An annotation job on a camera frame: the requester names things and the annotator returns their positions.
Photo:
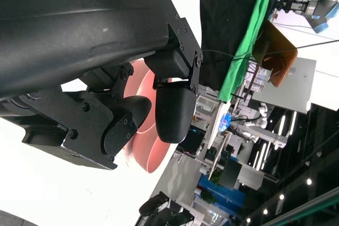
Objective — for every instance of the green potted plant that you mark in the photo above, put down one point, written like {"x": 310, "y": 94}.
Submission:
{"x": 216, "y": 177}

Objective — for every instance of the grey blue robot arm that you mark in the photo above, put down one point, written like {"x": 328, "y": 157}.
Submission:
{"x": 325, "y": 1}

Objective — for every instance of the black backdrop curtain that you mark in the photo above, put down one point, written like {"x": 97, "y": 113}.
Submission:
{"x": 225, "y": 11}

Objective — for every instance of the black computer monitor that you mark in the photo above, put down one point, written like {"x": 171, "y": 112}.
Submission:
{"x": 230, "y": 173}

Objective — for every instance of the green cloth backdrop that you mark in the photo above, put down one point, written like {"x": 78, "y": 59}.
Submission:
{"x": 249, "y": 38}

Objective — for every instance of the black background robot gripper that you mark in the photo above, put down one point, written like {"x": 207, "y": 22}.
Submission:
{"x": 291, "y": 3}

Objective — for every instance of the black office chair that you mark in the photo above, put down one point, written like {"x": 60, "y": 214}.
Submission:
{"x": 172, "y": 218}
{"x": 153, "y": 204}

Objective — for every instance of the dark laptop screen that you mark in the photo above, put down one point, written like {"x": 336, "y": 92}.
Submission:
{"x": 192, "y": 141}

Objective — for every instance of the white desk panel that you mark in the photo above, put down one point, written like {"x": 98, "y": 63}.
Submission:
{"x": 296, "y": 85}

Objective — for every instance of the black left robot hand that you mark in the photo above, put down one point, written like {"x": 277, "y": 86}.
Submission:
{"x": 66, "y": 38}

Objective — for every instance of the blue cabinet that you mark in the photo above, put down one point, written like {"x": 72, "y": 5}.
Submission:
{"x": 225, "y": 197}

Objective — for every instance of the pink plastic bowl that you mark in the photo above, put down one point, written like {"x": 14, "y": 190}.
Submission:
{"x": 153, "y": 157}
{"x": 136, "y": 75}

